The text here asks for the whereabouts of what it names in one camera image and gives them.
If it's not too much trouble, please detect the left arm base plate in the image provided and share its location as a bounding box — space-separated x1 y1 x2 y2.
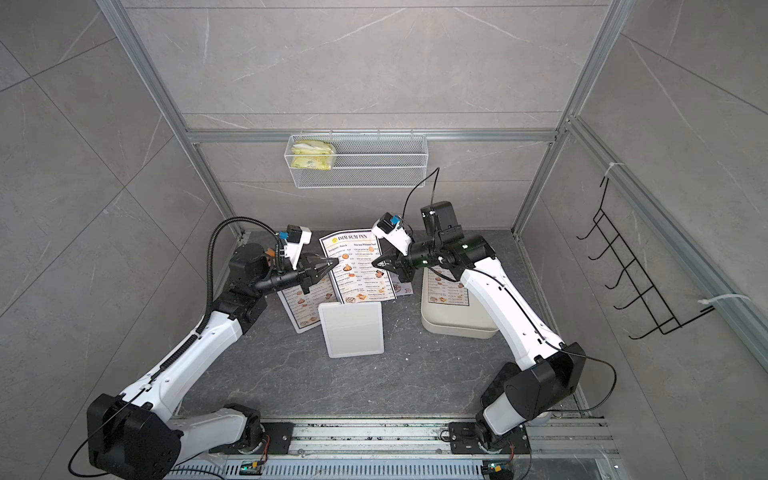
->
227 422 295 455

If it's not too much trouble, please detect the special menu sheet pink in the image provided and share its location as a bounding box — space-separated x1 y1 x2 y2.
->
391 275 413 297

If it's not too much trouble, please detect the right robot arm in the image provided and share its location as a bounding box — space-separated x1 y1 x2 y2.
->
372 201 586 451

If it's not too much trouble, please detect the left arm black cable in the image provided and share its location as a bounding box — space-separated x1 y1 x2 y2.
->
67 216 283 478

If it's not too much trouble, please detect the dim sum inn menu sheet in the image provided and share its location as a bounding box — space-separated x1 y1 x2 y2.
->
319 229 396 304

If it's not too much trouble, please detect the black wire hook rack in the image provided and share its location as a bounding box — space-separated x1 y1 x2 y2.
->
576 177 715 341

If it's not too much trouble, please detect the white wire mesh basket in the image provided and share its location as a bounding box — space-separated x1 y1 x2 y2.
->
284 132 429 189

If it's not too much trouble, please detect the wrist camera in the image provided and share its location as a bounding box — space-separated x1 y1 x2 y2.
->
371 212 413 255
278 225 312 270

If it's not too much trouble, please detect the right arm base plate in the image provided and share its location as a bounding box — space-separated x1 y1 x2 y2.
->
439 422 531 455

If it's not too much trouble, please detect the white menu holder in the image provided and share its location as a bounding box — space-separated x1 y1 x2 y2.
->
318 302 385 359

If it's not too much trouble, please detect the yellow snack packet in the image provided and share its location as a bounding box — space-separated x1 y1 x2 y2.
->
290 140 337 171

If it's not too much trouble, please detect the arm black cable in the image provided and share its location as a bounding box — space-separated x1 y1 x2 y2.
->
67 216 283 478
400 167 618 415

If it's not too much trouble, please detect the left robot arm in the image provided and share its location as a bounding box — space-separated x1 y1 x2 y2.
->
86 243 339 479

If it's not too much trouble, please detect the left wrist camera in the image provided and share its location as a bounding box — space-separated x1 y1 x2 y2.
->
278 225 312 270

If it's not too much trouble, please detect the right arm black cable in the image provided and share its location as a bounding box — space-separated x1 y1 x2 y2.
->
400 167 618 415

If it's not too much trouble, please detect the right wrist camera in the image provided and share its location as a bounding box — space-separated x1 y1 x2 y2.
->
371 212 413 255

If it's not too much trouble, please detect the cream plastic tray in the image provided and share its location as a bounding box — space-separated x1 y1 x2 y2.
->
421 269 498 339

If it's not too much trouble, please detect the rear menu holder with menu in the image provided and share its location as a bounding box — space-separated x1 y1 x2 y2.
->
277 277 337 334

